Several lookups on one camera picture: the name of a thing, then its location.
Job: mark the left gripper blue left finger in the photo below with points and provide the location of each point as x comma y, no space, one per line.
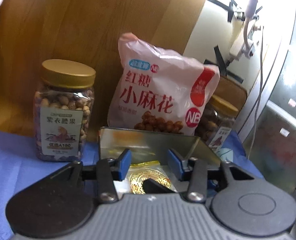
109,170

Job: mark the wooden board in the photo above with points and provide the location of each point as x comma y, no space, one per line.
85,31

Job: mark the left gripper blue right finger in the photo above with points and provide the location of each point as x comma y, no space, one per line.
192,170

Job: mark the cashew jar gold lid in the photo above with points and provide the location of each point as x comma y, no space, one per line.
63,105

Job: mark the pecan jar gold lid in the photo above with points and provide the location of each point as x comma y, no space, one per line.
216,122

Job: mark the black sheep tin box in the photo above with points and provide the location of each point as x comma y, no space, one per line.
149,146

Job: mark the pink twisted snack bag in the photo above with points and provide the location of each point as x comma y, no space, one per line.
160,90

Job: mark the gold foil packet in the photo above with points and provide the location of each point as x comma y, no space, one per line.
140,172

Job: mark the blue printed cloth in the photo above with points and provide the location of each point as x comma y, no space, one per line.
19,168

